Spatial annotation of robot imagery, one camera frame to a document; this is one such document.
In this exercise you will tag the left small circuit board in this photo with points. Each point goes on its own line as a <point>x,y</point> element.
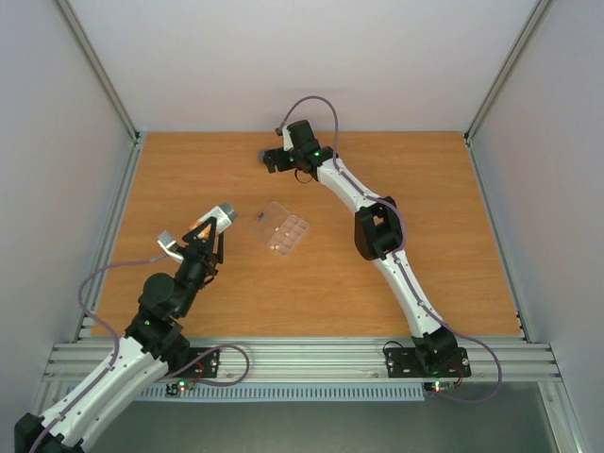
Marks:
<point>181,388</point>

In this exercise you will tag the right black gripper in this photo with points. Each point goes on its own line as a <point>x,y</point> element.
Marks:
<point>270,159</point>

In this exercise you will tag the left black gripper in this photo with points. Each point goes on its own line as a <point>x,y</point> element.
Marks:
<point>205,253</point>

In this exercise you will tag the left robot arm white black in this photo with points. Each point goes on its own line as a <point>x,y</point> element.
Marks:
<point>152,347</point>

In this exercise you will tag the left aluminium corner post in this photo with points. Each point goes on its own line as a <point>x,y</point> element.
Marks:
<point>68,13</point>

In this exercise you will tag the small circuit board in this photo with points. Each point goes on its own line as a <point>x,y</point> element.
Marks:
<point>181,388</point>
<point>439,386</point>

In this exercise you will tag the right small circuit board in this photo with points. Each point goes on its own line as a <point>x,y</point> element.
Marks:
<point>439,386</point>

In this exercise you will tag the orange pill bottle grey cap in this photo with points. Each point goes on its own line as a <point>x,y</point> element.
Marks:
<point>215,221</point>

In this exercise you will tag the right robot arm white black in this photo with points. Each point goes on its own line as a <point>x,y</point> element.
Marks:
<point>379,236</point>

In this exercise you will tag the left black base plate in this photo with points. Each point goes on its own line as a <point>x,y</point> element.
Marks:
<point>206,367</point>

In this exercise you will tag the clear plastic pill organizer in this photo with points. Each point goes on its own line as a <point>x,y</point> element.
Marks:
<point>274,217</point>

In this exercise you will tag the right aluminium corner post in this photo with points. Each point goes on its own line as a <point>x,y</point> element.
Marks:
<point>520,44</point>

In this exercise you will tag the grey slotted cable duct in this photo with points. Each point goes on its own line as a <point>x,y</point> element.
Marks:
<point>286,392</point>

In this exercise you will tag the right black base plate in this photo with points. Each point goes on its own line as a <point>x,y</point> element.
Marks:
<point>401,362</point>

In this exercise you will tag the aluminium corner post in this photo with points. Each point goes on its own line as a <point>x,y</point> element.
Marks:
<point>520,44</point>
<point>68,13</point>

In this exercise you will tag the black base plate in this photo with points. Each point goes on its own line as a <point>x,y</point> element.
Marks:
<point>206,367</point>
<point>401,362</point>

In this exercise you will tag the aluminium front frame rail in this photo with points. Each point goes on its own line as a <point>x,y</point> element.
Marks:
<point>328,359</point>

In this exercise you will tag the small pills in organizer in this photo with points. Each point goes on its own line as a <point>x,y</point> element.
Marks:
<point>281,241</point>

